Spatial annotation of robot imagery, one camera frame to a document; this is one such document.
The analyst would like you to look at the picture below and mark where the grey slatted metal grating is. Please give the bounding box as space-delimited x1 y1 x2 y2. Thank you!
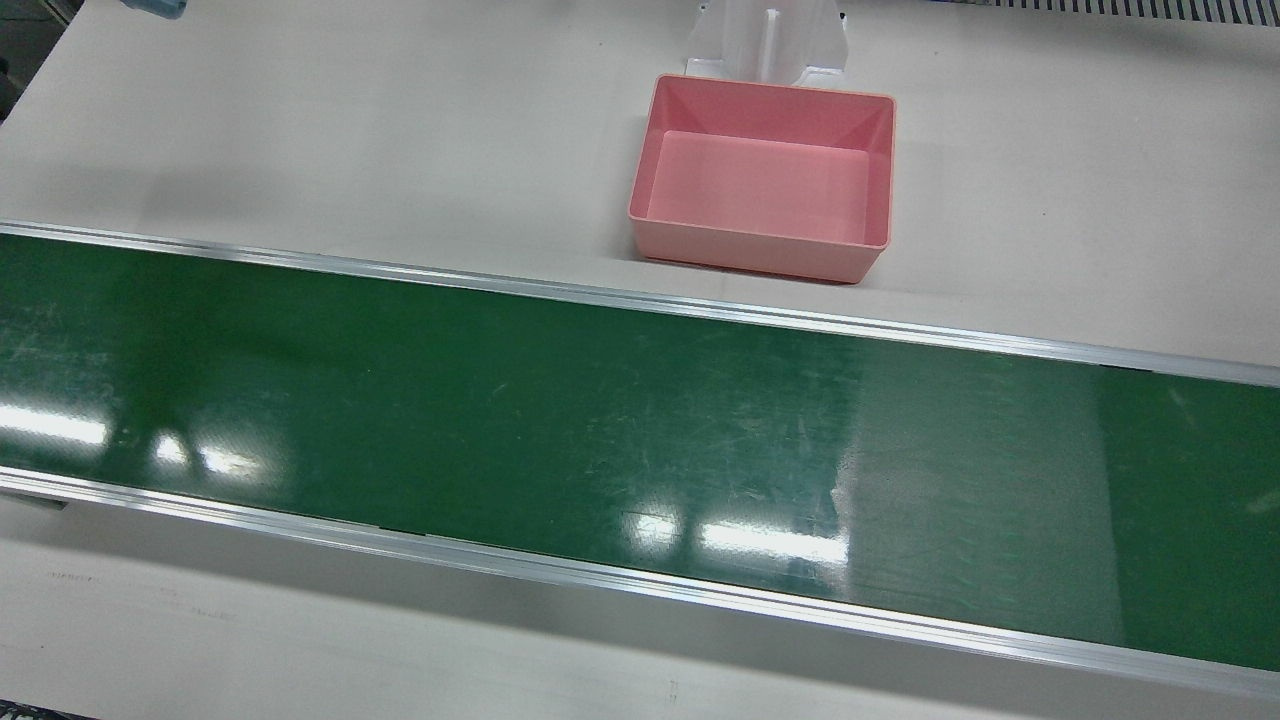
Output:
985 0 1280 27

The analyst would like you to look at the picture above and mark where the aluminium conveyor side rail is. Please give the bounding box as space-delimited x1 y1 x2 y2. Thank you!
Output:
0 220 1280 389
0 467 1280 699

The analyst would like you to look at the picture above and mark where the green conveyor belt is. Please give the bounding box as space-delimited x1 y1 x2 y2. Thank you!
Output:
0 234 1280 673

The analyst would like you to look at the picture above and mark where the pink plastic box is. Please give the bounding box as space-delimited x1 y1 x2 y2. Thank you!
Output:
628 74 898 285

